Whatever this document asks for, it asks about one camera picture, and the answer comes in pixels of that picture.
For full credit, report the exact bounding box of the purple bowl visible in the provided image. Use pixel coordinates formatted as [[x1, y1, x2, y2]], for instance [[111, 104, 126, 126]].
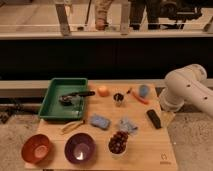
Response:
[[64, 133, 96, 164]]

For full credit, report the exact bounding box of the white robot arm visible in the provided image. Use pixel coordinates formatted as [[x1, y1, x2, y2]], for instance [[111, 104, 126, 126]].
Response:
[[159, 64, 213, 118]]

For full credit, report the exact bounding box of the small dark-filled cup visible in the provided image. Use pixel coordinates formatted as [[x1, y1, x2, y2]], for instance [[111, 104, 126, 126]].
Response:
[[113, 93, 124, 106]]

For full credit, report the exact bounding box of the orange carrot toy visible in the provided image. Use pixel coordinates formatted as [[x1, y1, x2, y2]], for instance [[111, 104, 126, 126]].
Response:
[[131, 91, 149, 105]]

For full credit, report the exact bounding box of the yellow banana-shaped toy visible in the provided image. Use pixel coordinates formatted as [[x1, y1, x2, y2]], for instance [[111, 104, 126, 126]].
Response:
[[61, 120, 85, 134]]

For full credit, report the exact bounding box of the black-handled ladle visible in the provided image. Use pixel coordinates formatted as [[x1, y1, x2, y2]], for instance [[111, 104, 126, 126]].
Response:
[[59, 91, 95, 106]]

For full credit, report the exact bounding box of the orange fruit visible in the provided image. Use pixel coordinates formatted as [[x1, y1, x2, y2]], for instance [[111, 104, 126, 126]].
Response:
[[98, 86, 109, 97]]

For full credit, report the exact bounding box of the crumpled blue-grey cloth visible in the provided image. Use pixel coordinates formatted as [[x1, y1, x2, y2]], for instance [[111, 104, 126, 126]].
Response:
[[118, 118, 138, 134]]

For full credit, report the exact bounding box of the blue cup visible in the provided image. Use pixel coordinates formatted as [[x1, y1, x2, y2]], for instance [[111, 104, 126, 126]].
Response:
[[139, 85, 150, 98]]

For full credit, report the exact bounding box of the green plastic tray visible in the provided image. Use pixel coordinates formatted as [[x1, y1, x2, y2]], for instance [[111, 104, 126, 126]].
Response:
[[39, 78, 88, 121]]

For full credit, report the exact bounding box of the orange-red bowl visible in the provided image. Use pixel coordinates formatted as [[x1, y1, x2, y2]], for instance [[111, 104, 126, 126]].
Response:
[[21, 134, 52, 164]]

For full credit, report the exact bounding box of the wooden cutting board table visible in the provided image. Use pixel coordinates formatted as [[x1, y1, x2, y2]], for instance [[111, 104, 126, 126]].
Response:
[[25, 83, 178, 171]]

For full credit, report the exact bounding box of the blue sponge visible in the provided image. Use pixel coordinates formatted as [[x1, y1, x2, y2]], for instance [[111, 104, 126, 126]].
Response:
[[90, 115, 110, 130]]

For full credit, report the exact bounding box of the black eraser block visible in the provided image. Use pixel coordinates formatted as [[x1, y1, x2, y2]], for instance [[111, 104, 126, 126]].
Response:
[[147, 109, 161, 129]]

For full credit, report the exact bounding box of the white cup of grapes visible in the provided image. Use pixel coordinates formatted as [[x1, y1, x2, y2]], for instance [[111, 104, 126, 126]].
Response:
[[108, 131, 128, 157]]

